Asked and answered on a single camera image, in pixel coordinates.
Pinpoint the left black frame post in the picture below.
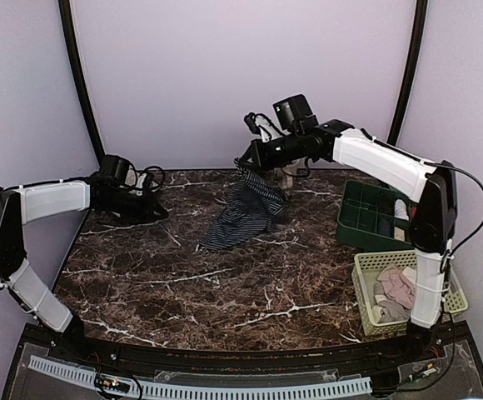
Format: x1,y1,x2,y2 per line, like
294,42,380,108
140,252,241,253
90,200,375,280
57,0,106,165

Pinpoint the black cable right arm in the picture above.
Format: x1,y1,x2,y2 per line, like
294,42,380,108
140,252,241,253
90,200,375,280
432,162,483,268

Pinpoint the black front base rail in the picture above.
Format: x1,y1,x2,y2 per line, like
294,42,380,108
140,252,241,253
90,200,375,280
20,322,476,378

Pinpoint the light green perforated basket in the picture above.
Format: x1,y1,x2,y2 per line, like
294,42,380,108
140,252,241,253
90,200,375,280
351,250,468,336

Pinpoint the navy striped boxer underwear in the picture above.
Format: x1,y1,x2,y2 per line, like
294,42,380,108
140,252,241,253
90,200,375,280
199,167,287,251

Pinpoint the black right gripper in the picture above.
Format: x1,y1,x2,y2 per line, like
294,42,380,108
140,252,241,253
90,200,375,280
239,131,303,172

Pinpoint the dark green divided organizer tray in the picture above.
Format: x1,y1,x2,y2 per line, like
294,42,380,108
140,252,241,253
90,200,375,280
336,180,415,252

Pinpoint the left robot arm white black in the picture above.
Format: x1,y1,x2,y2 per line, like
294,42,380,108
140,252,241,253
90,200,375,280
0,178,168,363

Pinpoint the right black frame post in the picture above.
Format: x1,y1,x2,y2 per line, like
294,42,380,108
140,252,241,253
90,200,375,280
387,0,429,145

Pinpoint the pink cloth in basket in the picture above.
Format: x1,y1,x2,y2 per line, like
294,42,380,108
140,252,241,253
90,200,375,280
377,264,416,310

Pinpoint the grey cloth in basket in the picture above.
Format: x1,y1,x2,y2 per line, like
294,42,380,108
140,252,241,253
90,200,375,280
371,282,411,323

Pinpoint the dark blue rolled item tray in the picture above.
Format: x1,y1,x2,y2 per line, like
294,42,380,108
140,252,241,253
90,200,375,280
377,217,393,238

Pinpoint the black frame post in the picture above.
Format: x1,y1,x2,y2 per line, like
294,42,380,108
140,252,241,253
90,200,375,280
387,0,429,145
57,0,106,165

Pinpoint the grey slotted cable duct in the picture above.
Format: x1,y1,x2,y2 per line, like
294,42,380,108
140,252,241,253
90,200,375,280
27,355,372,399

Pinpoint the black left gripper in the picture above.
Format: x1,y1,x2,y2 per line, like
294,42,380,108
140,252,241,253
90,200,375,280
102,188,167,226

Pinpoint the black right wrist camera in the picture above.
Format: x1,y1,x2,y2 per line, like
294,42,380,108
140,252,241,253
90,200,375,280
273,94,318,133

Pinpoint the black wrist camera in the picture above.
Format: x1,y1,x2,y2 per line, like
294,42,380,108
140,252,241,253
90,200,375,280
98,154,131,184
273,94,318,133

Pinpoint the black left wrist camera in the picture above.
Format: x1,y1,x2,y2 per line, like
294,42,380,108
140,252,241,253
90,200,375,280
98,154,131,184

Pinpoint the cream ceramic mug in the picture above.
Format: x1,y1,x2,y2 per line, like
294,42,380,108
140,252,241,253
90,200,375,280
272,163,298,191

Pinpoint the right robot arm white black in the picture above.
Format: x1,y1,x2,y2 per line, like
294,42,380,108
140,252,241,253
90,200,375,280
237,119,457,362

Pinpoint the white rolled sock in tray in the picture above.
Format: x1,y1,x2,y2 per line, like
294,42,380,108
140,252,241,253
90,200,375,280
394,198,410,221

